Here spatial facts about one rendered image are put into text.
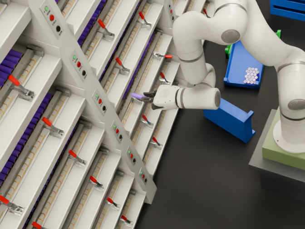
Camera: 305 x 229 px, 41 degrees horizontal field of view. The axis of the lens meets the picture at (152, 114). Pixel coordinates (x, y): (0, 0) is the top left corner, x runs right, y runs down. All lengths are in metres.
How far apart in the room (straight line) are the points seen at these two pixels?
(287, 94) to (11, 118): 0.88
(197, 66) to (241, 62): 1.12
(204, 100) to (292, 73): 0.33
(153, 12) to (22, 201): 1.05
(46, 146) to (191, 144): 1.12
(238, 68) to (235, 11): 1.31
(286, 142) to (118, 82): 0.74
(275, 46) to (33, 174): 0.85
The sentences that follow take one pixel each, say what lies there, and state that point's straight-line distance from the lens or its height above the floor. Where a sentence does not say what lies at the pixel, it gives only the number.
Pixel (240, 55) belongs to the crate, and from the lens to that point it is 2.54.
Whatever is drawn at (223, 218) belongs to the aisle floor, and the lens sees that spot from 2.07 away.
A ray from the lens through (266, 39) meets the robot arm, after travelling 1.34.
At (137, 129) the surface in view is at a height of 0.34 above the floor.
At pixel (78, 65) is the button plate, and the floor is 1.03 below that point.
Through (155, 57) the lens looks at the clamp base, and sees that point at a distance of 1.98.
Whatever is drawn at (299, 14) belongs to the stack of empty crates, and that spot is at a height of 0.05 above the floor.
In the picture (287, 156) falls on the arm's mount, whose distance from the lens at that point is 1.79.
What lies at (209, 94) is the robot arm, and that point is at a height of 0.70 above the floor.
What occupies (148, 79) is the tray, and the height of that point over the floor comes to 0.52.
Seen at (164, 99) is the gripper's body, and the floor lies 0.66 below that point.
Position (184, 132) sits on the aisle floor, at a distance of 2.33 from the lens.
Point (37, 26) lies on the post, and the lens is 1.21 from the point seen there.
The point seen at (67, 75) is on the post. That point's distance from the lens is 1.35.
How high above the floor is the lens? 1.92
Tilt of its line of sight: 52 degrees down
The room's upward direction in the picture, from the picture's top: 23 degrees counter-clockwise
